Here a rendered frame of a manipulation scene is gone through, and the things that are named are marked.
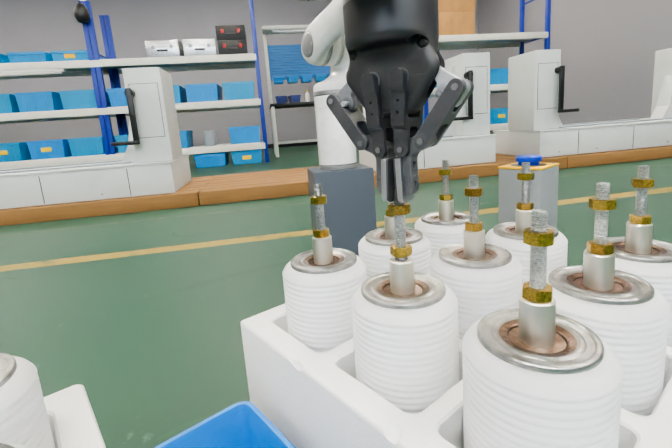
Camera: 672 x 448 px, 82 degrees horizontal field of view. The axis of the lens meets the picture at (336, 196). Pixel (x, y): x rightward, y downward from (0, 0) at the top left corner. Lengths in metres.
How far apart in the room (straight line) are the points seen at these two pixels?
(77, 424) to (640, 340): 0.45
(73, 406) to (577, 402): 0.39
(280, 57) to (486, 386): 6.27
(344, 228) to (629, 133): 2.84
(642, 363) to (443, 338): 0.15
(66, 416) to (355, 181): 0.67
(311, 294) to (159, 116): 2.18
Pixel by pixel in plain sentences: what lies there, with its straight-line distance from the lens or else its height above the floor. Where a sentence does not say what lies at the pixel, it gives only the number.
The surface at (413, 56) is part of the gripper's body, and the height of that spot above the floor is 0.45.
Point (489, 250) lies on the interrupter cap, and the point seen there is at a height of 0.25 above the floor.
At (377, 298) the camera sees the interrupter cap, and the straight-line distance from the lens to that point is 0.35.
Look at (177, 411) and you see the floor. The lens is 0.70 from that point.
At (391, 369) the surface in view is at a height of 0.20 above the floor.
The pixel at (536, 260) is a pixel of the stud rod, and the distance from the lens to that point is 0.28.
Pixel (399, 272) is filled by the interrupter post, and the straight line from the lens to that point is 0.35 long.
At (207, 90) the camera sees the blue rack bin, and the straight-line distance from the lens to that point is 5.10.
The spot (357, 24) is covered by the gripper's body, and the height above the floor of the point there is 0.48.
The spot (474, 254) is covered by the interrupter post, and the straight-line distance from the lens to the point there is 0.45.
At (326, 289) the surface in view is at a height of 0.24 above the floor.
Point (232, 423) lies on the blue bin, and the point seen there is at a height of 0.10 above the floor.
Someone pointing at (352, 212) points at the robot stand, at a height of 0.20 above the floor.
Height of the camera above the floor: 0.40
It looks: 10 degrees down
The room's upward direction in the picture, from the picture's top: 4 degrees counter-clockwise
